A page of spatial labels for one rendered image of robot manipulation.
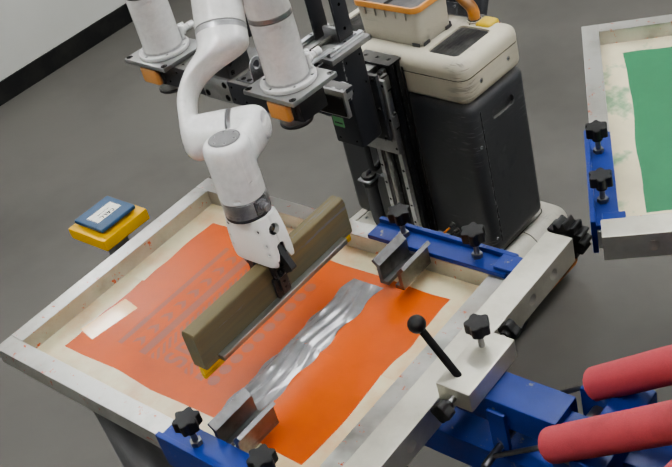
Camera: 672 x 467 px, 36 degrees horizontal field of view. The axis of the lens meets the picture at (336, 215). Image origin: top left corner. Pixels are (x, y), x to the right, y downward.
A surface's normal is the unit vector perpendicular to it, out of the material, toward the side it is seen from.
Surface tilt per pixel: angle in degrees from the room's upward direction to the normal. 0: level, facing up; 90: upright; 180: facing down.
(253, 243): 91
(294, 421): 0
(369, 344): 0
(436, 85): 90
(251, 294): 90
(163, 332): 0
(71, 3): 90
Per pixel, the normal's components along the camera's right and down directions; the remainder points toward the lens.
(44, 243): -0.23, -0.80
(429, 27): 0.72, 0.29
